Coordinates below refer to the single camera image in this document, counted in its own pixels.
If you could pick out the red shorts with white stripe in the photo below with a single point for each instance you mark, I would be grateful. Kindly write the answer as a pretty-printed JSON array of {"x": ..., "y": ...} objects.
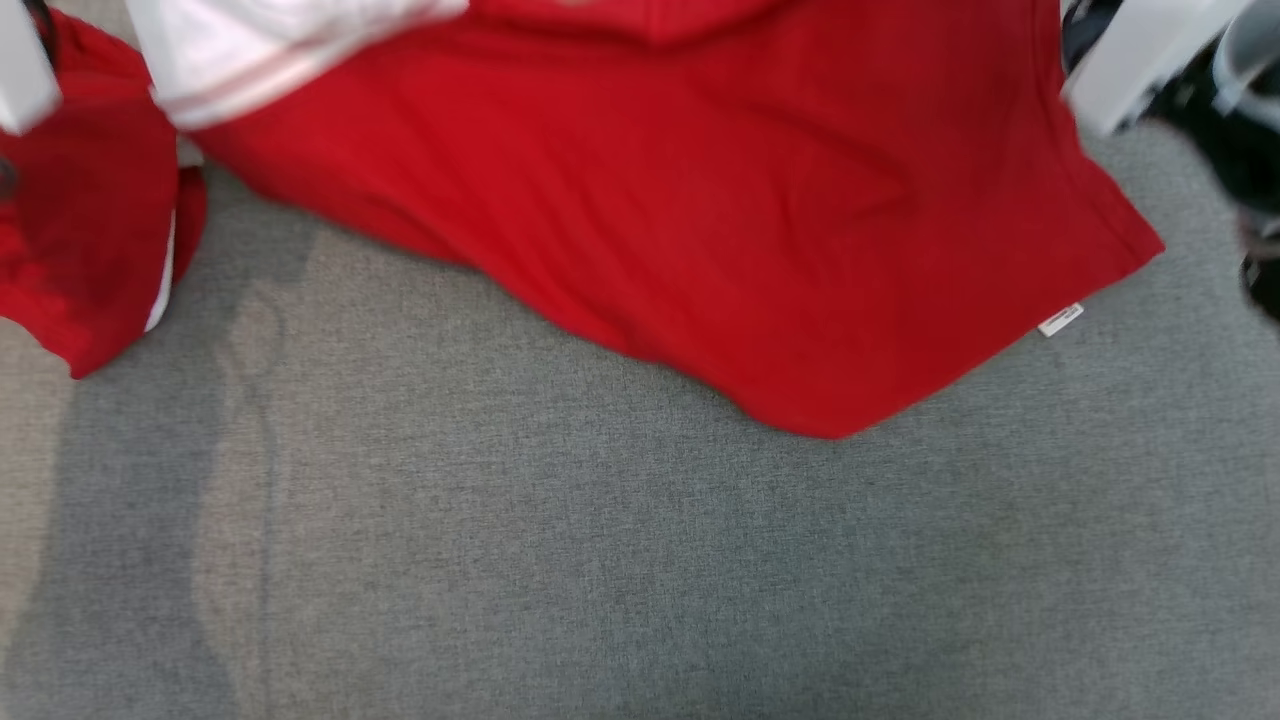
[{"x": 90, "y": 200}]

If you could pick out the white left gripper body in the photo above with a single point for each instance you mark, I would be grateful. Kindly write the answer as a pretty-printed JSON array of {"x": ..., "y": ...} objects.
[{"x": 25, "y": 70}]

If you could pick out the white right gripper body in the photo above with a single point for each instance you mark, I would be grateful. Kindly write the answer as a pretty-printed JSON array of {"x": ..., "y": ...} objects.
[{"x": 1140, "y": 50}]

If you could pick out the red and white basketball jersey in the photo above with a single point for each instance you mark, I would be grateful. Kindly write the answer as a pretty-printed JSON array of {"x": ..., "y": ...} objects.
[{"x": 700, "y": 200}]

